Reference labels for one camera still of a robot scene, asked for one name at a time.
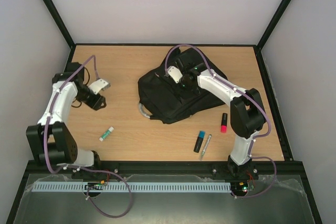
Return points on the black frame post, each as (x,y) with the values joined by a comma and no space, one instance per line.
(272,24)
(59,22)

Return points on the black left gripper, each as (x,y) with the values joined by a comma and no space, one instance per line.
(96,104)

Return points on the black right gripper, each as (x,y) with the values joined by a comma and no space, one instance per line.
(182,61)

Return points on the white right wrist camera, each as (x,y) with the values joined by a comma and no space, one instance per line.
(174,73)

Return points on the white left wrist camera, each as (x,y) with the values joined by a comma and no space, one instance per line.
(99,85)

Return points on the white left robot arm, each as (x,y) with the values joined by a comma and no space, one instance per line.
(50,140)

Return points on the pink highlighter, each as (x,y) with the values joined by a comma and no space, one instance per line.
(223,128)

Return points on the blue highlighter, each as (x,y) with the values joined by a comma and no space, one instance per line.
(199,141)

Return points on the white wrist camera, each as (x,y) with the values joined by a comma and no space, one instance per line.
(174,73)
(99,85)

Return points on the green glue stick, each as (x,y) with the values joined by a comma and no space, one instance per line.
(106,133)

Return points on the silver marker pen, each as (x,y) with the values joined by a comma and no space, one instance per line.
(205,147)

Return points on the black student bag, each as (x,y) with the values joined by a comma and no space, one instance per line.
(159,98)

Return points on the black right frame post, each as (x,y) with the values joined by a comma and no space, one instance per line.
(272,24)

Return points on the light blue cable duct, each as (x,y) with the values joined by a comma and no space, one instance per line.
(134,187)

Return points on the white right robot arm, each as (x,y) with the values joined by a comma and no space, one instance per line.
(247,113)

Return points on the black front mounting rail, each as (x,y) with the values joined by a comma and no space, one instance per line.
(214,170)

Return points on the black left frame post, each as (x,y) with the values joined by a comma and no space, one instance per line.
(59,22)

